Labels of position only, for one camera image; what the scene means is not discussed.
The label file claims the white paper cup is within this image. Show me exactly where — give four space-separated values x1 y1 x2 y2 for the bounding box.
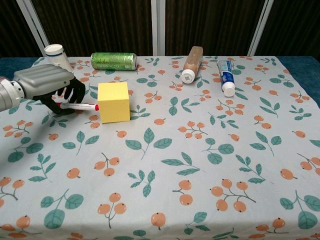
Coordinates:
44 43 75 74

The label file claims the white metal frame post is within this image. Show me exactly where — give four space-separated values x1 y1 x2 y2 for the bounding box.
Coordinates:
16 0 50 58
246 0 275 57
150 0 167 56

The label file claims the brown drink bottle white cap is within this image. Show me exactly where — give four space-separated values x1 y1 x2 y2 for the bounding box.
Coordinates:
181 45 204 84

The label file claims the red and white marker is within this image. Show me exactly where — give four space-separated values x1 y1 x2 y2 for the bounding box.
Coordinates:
54 101 100 111

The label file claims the green drink can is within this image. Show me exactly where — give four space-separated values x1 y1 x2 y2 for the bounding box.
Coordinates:
90 52 138 71

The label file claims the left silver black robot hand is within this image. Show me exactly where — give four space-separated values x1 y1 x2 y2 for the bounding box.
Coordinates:
12 64 86 116

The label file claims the floral printed tablecloth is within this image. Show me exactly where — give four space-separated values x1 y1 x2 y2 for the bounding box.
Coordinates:
0 55 320 240

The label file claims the white blue toothpaste tube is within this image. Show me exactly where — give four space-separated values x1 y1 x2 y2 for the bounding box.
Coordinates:
216 59 236 98

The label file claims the yellow cube block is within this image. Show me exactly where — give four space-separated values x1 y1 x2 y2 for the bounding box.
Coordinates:
97 81 131 124

